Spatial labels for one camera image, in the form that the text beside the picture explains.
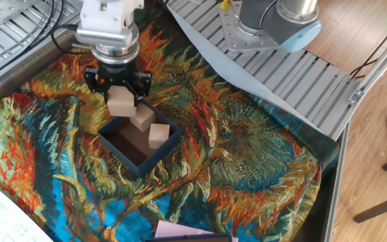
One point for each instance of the small yellow object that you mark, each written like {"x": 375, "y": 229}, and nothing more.
{"x": 224, "y": 4}

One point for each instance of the dark blue gift box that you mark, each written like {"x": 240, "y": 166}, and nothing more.
{"x": 161, "y": 156}

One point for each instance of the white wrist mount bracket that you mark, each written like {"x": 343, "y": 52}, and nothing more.
{"x": 109, "y": 17}

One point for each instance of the aluminium table frame rail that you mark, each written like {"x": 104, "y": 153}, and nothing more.
{"x": 19, "y": 70}

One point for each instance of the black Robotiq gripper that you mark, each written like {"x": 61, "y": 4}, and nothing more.
{"x": 116, "y": 72}

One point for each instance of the silver grey UR5 robot arm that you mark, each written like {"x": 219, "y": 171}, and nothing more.
{"x": 281, "y": 20}

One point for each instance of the aluminium table edge beam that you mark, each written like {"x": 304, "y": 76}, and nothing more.
{"x": 338, "y": 168}

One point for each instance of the light wooden cube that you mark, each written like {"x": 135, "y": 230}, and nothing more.
{"x": 143, "y": 119}
{"x": 121, "y": 104}
{"x": 159, "y": 136}

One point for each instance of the dark blue box lid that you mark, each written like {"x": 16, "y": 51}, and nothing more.
{"x": 186, "y": 238}

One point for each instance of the metal corner bracket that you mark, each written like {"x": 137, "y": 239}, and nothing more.
{"x": 355, "y": 97}

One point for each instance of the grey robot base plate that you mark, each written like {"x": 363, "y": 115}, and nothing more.
{"x": 234, "y": 33}

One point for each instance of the grey perforated metal plate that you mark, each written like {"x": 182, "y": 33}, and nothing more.
{"x": 8, "y": 8}

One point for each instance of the white printed paper sheet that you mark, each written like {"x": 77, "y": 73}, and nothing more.
{"x": 2, "y": 218}

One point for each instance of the sunflower painting print cloth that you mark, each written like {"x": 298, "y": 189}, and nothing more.
{"x": 230, "y": 151}

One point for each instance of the pink gift box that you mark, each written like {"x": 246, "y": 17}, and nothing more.
{"x": 180, "y": 228}

